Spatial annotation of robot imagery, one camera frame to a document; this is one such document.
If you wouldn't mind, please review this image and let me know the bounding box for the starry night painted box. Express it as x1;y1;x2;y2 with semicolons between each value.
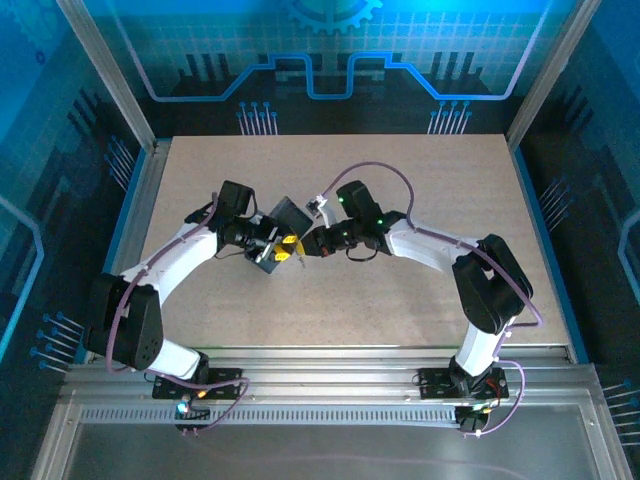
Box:
269;196;315;241

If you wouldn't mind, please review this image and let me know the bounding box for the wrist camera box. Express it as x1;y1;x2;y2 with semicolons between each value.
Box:
247;242;276;275
305;193;342;231

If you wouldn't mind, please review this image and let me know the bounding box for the aluminium mounting rail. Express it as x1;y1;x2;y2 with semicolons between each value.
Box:
62;345;599;408

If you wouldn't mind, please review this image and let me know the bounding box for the aluminium side rail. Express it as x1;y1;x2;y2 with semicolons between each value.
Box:
82;139;174;365

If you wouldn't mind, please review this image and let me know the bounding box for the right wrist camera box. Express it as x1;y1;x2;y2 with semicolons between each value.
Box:
305;193;342;231

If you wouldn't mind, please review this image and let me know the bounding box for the blue table side strip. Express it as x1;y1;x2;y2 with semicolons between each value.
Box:
74;147;151;364
510;144;591;365

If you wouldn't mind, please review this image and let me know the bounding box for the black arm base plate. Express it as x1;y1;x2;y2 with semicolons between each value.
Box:
416;366;511;402
151;367;245;402

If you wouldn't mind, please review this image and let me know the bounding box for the aluminium frame post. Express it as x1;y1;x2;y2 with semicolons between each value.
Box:
504;0;602;149
53;0;160;154

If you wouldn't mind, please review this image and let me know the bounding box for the black connector block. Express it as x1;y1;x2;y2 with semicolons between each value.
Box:
455;403;490;438
172;392;212;438

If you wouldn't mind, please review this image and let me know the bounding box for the grey metal tray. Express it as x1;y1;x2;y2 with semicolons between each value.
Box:
29;389;636;480

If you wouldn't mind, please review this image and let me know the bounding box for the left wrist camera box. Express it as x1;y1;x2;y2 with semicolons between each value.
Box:
247;242;276;275

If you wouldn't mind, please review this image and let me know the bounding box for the slotted grey cable duct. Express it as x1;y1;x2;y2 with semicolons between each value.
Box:
78;405;464;428

